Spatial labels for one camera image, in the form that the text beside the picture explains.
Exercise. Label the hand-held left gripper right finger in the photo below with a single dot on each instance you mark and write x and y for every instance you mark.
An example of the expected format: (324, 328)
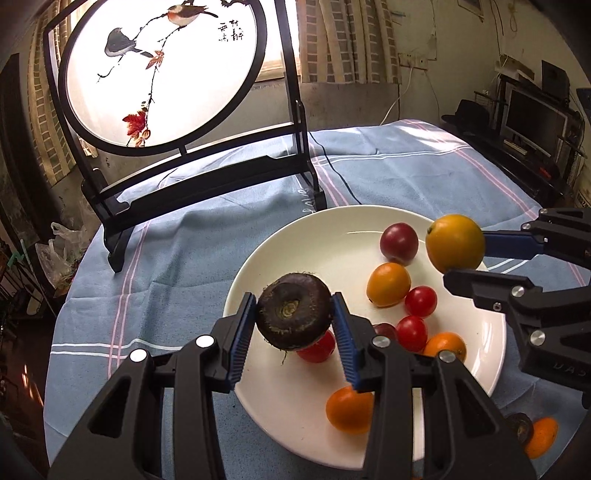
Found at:
(344, 341)

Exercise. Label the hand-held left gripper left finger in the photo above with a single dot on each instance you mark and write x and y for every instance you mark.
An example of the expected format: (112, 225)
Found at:
(242, 341)

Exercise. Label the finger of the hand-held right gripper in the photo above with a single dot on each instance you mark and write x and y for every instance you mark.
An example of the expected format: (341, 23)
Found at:
(503, 242)
(489, 288)

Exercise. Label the small dark plum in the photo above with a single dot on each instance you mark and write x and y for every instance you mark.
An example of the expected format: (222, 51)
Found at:
(385, 330)

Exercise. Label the dark water chestnut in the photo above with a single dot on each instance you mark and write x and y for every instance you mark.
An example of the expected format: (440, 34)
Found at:
(293, 314)
(519, 427)

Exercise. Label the red cherry tomato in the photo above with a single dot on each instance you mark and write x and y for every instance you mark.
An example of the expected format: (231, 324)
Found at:
(412, 333)
(420, 301)

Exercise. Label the deep orange tomato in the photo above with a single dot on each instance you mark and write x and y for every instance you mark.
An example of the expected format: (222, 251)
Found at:
(349, 410)

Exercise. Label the small orange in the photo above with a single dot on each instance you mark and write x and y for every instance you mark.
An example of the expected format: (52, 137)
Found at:
(544, 437)
(445, 346)

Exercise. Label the white plate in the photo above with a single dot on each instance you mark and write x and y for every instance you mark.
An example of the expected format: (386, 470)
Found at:
(286, 401)

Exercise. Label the dark red tomato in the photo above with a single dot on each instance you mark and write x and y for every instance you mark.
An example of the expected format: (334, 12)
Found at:
(399, 243)

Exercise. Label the black cabinet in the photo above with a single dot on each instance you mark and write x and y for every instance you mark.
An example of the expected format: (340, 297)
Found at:
(521, 166)

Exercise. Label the blue striped tablecloth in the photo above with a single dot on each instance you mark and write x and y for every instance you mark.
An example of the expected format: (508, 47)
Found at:
(184, 258)

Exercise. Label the computer monitor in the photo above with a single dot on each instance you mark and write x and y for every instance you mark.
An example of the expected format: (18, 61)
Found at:
(535, 115)

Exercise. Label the black hat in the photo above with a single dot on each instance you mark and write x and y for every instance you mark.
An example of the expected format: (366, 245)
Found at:
(466, 113)

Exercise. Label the bird painting table screen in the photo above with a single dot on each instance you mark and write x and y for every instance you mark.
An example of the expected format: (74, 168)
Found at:
(194, 184)

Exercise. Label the black speaker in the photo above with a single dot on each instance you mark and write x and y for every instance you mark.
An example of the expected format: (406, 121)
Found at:
(554, 78)

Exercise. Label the checked curtain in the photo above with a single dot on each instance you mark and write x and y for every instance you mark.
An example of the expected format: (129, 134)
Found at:
(346, 41)
(44, 115)

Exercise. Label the window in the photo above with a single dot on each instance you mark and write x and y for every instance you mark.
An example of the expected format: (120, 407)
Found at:
(277, 69)

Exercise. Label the dark framed painting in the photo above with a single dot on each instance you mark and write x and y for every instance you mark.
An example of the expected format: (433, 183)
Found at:
(18, 138)

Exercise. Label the wall power outlet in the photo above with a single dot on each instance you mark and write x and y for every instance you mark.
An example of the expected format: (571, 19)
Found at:
(415, 61)

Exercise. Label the small white wall frame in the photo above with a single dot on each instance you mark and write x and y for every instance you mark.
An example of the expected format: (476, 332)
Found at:
(471, 9)

